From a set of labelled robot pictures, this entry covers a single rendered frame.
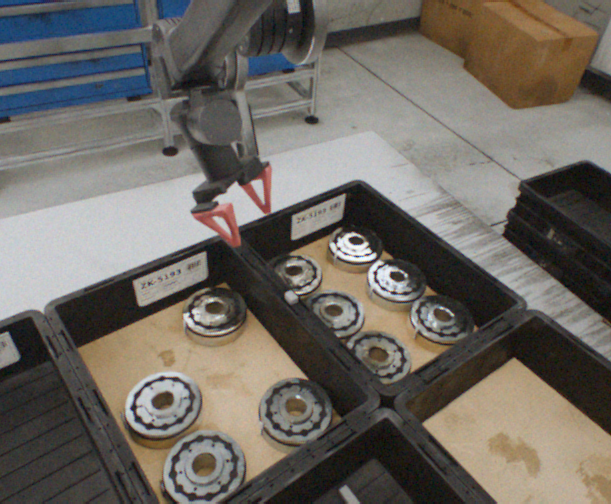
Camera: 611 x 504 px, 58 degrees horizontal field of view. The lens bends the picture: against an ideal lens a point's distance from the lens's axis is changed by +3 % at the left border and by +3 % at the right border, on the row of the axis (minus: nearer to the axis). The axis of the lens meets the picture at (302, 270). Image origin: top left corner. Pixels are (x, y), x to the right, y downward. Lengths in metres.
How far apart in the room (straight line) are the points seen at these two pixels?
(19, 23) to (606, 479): 2.35
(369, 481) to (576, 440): 0.31
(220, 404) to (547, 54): 3.07
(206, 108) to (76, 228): 0.69
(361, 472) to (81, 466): 0.36
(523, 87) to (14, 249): 2.94
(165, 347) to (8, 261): 0.52
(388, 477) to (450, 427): 0.12
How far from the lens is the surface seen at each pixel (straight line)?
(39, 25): 2.55
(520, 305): 0.88
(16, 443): 0.85
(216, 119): 0.72
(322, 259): 1.02
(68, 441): 0.83
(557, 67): 3.66
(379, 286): 0.94
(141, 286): 0.88
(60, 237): 1.33
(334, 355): 0.75
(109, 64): 2.64
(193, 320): 0.87
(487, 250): 1.33
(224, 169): 0.80
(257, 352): 0.86
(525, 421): 0.88
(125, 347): 0.90
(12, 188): 2.81
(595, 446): 0.90
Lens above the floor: 1.52
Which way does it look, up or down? 44 degrees down
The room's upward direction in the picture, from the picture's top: 4 degrees clockwise
